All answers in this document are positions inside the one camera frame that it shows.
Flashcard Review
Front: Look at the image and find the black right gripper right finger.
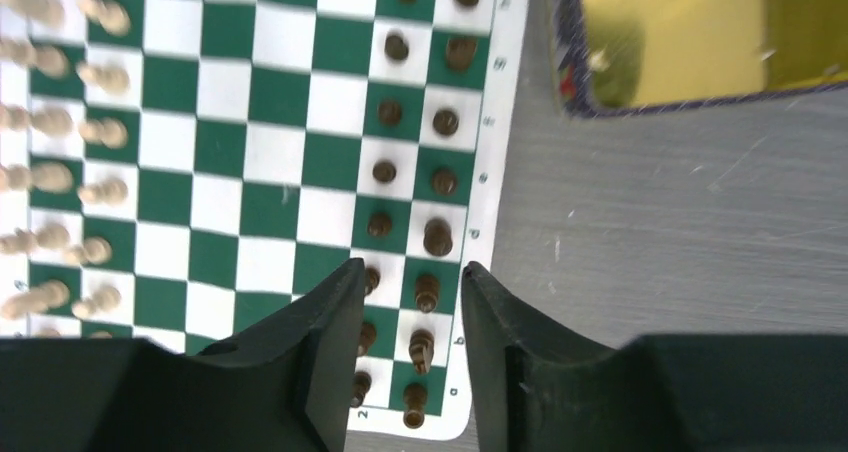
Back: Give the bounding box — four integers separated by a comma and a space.
461, 262, 847, 451

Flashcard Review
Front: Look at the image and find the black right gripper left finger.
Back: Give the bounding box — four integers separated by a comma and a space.
1, 259, 365, 451

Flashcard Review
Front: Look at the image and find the green white chess mat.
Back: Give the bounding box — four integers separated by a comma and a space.
1, 0, 529, 441

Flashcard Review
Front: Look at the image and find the gold metal tin tray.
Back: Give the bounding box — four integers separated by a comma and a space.
547, 0, 847, 118

